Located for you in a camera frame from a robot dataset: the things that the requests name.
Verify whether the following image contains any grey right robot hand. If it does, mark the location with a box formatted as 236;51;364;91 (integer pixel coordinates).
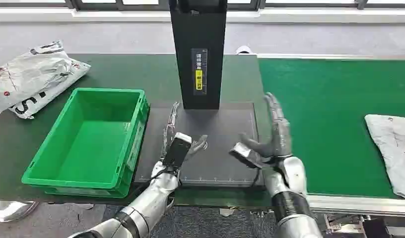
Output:
239;92;293;160

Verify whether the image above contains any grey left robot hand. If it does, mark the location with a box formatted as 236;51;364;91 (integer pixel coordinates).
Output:
159;101;209;170

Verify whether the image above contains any green conveyor belt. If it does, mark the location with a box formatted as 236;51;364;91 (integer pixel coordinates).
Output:
258;58;405;200

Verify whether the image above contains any black scale platform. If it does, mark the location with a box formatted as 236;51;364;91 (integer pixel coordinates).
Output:
134;102;266;188

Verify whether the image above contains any black scanner column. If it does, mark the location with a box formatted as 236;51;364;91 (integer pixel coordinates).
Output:
168;0;228;111

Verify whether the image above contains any green plastic crate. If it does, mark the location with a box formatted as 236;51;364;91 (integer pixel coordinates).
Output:
21;87;150;199

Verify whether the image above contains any white paper scrap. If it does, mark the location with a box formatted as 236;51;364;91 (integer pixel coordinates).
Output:
219;207;237;218

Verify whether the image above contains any small white rounded object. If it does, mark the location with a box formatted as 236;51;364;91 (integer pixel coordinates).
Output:
235;45;255;55

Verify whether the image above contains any flat grey parcel red print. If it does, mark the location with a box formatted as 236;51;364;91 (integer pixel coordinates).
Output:
364;114;405;200

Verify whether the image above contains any white parcel bag black print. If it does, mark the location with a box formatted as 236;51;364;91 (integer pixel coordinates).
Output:
8;61;92;120

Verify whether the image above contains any black box under conveyor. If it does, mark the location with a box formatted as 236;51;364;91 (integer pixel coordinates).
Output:
363;218;391;238

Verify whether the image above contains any crumpled grey parcel bag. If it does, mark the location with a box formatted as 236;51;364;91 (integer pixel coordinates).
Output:
0;40;79;113

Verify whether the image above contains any white bag on floor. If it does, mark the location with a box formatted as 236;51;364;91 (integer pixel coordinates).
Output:
0;200;39;223

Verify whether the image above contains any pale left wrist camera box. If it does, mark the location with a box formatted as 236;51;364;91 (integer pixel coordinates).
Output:
163;132;193;169

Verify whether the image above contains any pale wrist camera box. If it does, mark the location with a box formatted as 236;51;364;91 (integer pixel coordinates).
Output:
229;142;266;170
163;132;193;169

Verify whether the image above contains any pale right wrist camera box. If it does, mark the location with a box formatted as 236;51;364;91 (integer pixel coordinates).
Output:
229;142;266;170

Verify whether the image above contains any black window frame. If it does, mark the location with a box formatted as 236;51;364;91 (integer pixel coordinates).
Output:
0;0;405;11

